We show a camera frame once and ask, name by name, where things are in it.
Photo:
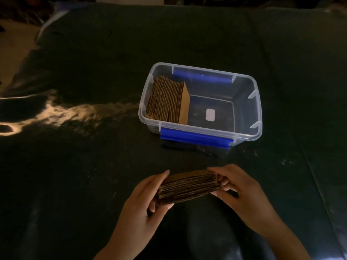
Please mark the person's left hand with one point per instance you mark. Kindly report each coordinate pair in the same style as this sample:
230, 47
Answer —
138, 213

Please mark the person's right hand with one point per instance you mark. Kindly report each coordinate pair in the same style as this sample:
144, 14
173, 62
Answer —
246, 197

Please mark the person's right thumb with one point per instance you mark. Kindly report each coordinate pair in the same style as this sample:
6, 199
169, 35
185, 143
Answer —
223, 199

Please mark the person's left thumb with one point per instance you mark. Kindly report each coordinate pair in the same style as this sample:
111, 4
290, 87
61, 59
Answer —
162, 212

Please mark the stack of cardboard sheets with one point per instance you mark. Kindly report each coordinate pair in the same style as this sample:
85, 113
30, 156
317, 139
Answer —
187, 188

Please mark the person's left forearm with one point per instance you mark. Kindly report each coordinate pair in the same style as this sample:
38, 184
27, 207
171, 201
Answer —
116, 250

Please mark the person's right forearm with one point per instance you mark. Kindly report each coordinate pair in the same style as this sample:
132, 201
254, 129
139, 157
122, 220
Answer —
287, 240

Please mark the blue box latch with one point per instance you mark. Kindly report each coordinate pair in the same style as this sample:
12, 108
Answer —
202, 76
195, 138

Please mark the black table cover sheet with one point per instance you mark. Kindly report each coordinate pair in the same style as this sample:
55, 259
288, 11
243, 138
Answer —
95, 173

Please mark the white sticker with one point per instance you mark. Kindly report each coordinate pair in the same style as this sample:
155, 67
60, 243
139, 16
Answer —
210, 115

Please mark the clear plastic storage box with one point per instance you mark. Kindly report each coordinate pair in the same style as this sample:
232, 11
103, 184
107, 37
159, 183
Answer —
244, 105

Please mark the row of cardboard pieces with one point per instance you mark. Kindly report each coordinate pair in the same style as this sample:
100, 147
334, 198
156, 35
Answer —
168, 100

